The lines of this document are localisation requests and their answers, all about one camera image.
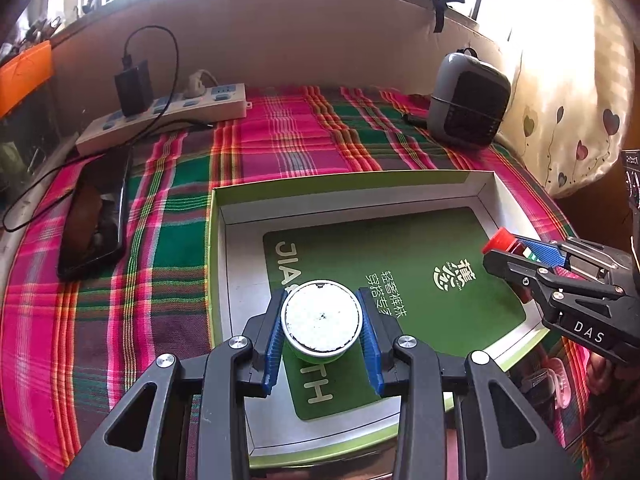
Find red cap brown bottle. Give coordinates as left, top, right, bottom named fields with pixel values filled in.
left=482, top=226, right=540, bottom=262

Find white and green spool container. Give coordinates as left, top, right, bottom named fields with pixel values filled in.
left=280, top=280, right=363, bottom=364

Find green and white cardboard tray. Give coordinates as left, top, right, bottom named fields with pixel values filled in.
left=208, top=170, right=544, bottom=469

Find heart pattern curtain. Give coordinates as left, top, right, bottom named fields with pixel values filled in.
left=477, top=0, right=634, bottom=197

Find grey portable fan heater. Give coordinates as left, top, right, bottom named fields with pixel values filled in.
left=427, top=47, right=511, bottom=150

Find plaid pink green tablecloth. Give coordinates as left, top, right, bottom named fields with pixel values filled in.
left=1, top=86, right=573, bottom=479

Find black smartphone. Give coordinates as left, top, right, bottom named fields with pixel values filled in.
left=56, top=148, right=131, bottom=282

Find white power strip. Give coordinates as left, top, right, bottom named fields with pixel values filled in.
left=76, top=84, right=248, bottom=155

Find white plug in strip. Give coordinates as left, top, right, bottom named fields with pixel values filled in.
left=183, top=70, right=219, bottom=99

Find black charger adapter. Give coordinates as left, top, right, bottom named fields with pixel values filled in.
left=114, top=55, right=153, bottom=117

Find orange storage box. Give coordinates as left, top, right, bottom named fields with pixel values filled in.
left=0, top=41, right=53, bottom=117

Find black window hook strap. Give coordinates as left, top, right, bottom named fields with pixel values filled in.
left=428, top=0, right=467, bottom=34

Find black charging cable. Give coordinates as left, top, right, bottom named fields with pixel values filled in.
left=1, top=24, right=216, bottom=233

